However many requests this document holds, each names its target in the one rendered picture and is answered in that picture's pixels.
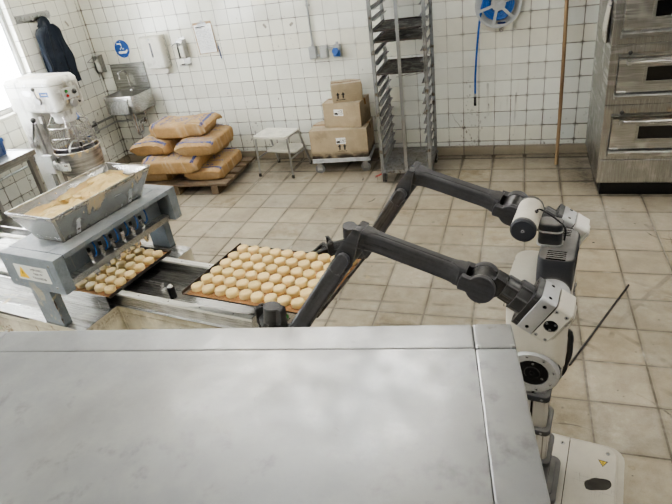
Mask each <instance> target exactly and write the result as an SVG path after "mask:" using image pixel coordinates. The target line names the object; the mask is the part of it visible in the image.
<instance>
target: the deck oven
mask: <svg viewBox="0 0 672 504"><path fill-rule="evenodd" d="M608 1H609V0H600V4H599V13H598V23H597V33H596V43H595V53H594V62H593V72H592V82H591V92H590V102H589V111H588V121H587V131H586V141H585V144H586V148H587V152H588V156H589V159H590V163H591V167H592V171H593V174H594V178H595V182H596V185H597V189H598V192H599V194H672V0H612V1H613V3H612V5H613V6H612V9H611V16H610V24H609V32H608V39H607V43H605V42H604V40H603V33H602V30H603V22H604V17H605V13H606V9H607V5H608Z"/></svg>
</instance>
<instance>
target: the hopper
mask: <svg viewBox="0 0 672 504"><path fill-rule="evenodd" d="M126 167H127V168H126ZM149 167H150V165H145V164H127V163H109V162H106V163H103V164H101V165H99V166H97V167H95V168H93V169H91V170H89V171H87V172H85V173H83V174H81V175H79V176H77V177H75V178H73V179H71V180H69V181H67V182H65V183H63V184H61V185H59V186H57V187H55V188H53V189H51V190H49V191H47V192H45V193H43V194H41V195H39V196H37V197H35V198H33V199H31V200H29V201H27V202H25V203H23V204H21V205H19V206H17V207H15V208H13V209H11V210H9V211H7V212H5V214H6V215H8V216H9V217H11V218H12V219H13V220H15V221H16V222H17V223H19V224H20V225H21V226H23V227H24V228H25V229H27V230H28V231H29V232H31V233H32V234H33V235H34V236H36V237H37V238H39V239H44V240H51V241H57V242H66V241H67V240H69V239H71V238H72V237H74V236H76V235H77V234H79V233H81V232H82V231H84V230H86V229H87V228H89V227H91V226H92V225H94V224H96V223H97V222H99V221H101V220H102V219H104V218H106V217H107V216H109V215H111V214H112V213H114V212H116V211H117V210H119V209H121V208H122V207H124V206H126V205H127V204H129V203H131V202H132V201H134V200H136V199H137V198H139V197H141V195H142V192H143V188H144V184H145V181H146V177H147V174H148V170H149ZM132 170H133V171H132ZM110 172H112V173H113V172H115V173H123V174H125V175H128V177H127V178H125V179H123V180H121V181H119V182H117V183H116V184H114V185H112V186H110V187H108V188H106V189H105V190H103V191H101V192H99V193H97V194H95V195H94V196H92V197H90V198H88V199H86V200H84V201H83V202H81V203H79V204H77V205H75V206H73V207H72V208H70V209H68V210H66V211H64V212H62V213H61V214H59V215H57V216H55V217H53V218H46V217H37V216H29V215H32V214H34V213H37V212H39V211H42V210H43V209H44V208H45V207H46V206H47V205H49V204H50V203H53V202H54V201H57V198H58V197H59V196H60V195H63V194H72V193H75V192H76V191H77V190H78V189H81V188H83V186H85V185H88V183H87V181H88V180H91V179H93V178H94V177H96V176H97V175H99V174H102V173H104V174H107V173H110ZM72 187H74V188H72ZM66 192H67V193H66ZM55 193H56V194H55ZM52 200H53V201H52ZM39 203H40V204H39ZM42 206H43V207H42Z"/></svg>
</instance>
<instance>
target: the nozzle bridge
mask: <svg viewBox="0 0 672 504"><path fill-rule="evenodd" d="M143 210H145V212H146V214H147V217H148V221H147V223H145V229H141V227H140V224H139V221H138V215H141V218H142V219H143V221H144V222H146V216H145V213H144V211H143ZM134 215H135V217H136V218H137V221H138V229H136V230H135V231H136V235H134V236H133V235H132V234H131V231H130V229H129V223H128V222H129V221H131V222H132V224H133V226H134V228H136V227H137V223H136V220H135V218H134V217H133V216H134ZM181 216H182V213H181V210H180V206H179V203H178V200H177V196H176V193H175V189H174V186H164V185H151V184H144V188H143V192H142V195H141V197H139V198H137V199H136V200H134V201H132V202H131V203H129V204H127V205H126V206H124V207H122V208H121V209H119V210H117V211H116V212H114V213H112V214H111V215H109V216H107V217H106V218H104V219H102V220H101V221H99V222H97V223H96V224H94V225H92V226H91V227H89V228H87V229H86V230H84V231H82V232H81V233H79V234H77V235H76V236H74V237H72V238H71V239H69V240H67V241H66V242H57V241H51V240H44V239H39V238H37V237H36V236H34V235H33V234H32V233H31V234H30V235H28V236H26V237H24V238H22V239H21V240H19V241H17V242H15V243H13V244H11V245H10V246H8V247H6V248H4V249H2V250H1V251H0V258H1V260H2V262H3V264H4V266H5V268H6V270H7V272H8V274H9V276H10V278H11V280H12V282H13V284H15V285H20V286H25V287H29V288H31V291H32V293H33V295H34V297H35V299H36V301H37V303H38V305H39V307H40V309H41V311H42V313H43V315H44V318H45V320H46V322H47V323H51V324H55V325H59V326H63V327H67V326H68V325H69V324H71V323H72V322H73V321H72V319H71V316H70V314H69V312H68V310H67V308H66V305H65V303H64V301H63V299H62V297H61V294H63V295H69V294H70V293H71V292H73V291H74V290H76V286H75V285H76V284H77V283H79V282H80V281H81V280H83V279H84V278H86V277H87V276H89V275H90V274H92V273H93V272H95V271H96V270H97V269H99V268H100V267H102V266H103V265H105V264H106V263H108V262H109V261H111V260H112V259H113V258H115V257H116V256H118V255H119V254H121V253H122V252H124V251H125V250H127V249H128V248H130V247H131V246H132V245H134V244H135V243H137V242H138V241H140V240H141V239H143V238H144V237H146V236H147V235H148V234H150V237H151V240H152V242H153V245H154V246H158V247H165V248H172V247H173V246H175V245H176V244H175V241H174V238H173V234H172V231H171V228H170V225H169V222H168V221H169V220H170V219H174V220H176V219H178V218H179V217H181ZM123 222H125V223H126V224H127V226H128V230H129V234H128V235H127V236H126V239H127V240H126V241H125V242H122V239H121V237H120V234H119V229H118V228H120V227H121V228H122V230H123V231H124V234H127V228H126V226H125V224H124V223H123ZM114 228H115V229H116V231H117V233H118V237H119V240H118V242H117V243H116V246H117V247H116V248H115V249H113V248H112V246H111V244H110V241H109V236H108V234H111V235H112V237H113V238H114V240H115V241H117V236H116V233H115V231H114ZM102 235H105V237H106V239H107V242H108V248H107V249H106V250H105V251H106V255H104V256H102V255H101V252H100V250H99V247H98V241H101V243H102V244H103V246H104V248H106V247H107V245H106V241H105V239H104V237H103V236H102ZM91 242H94V244H95V246H96V249H97V256H95V260H96V261H95V262H94V263H91V262H90V259H89V257H88V254H87V250H86V248H90V250H91V251H92V252H93V255H95V254H96V252H95V248H94V246H93V244H92V243H91Z"/></svg>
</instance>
